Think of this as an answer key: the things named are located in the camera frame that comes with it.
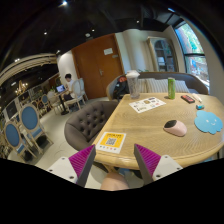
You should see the blue oval-back chair near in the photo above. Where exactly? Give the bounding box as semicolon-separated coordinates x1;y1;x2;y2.
19;104;53;154

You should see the white printed table card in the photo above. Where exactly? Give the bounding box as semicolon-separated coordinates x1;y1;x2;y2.
130;97;165;113

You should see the yellow QR code sticker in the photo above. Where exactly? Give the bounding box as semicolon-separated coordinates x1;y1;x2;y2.
96;132;126;154

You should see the clear plastic jar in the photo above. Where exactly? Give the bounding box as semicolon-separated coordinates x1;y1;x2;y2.
126;70;140;99

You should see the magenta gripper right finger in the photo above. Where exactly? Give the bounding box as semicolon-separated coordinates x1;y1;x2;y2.
133;143;184;186

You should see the pink computer mouse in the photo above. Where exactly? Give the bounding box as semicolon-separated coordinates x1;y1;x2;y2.
163;120;187;137

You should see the laptop computer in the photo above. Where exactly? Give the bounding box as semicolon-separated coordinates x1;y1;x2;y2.
56;85;66;93

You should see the white wooden chair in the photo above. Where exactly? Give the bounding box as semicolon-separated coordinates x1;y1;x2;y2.
64;78;87;108

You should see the grey sofa with cushions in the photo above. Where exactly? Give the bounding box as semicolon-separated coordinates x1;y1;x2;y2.
105;71;210;101

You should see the blue oval-back chair left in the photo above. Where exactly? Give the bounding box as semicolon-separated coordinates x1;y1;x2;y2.
4;121;35;162

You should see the grey tufted armchair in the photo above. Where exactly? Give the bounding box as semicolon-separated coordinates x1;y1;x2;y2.
64;101;118;151

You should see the white pen on table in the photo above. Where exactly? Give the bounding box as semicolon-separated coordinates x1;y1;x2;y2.
192;93;202;102

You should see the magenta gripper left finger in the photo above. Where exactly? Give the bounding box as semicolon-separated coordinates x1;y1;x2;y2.
47;144;97;188

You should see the black backpack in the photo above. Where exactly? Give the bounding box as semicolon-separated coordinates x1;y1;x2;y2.
113;76;129;100

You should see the blue oval-back chair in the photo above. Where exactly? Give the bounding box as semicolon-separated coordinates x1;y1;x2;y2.
19;104;53;154
4;121;35;162

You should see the wooden door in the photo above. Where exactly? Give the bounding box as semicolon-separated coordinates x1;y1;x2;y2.
72;34;124;99

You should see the seated person white shirt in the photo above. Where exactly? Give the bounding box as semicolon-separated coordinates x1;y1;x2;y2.
63;73;80;101

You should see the green drink can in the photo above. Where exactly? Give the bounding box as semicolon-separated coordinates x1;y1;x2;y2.
168;77;176;99

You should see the small blue eraser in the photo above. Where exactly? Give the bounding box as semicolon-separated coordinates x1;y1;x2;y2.
196;105;204;110

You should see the blue cloud-shaped mouse pad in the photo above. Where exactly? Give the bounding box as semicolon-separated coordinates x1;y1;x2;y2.
194;110;223;134

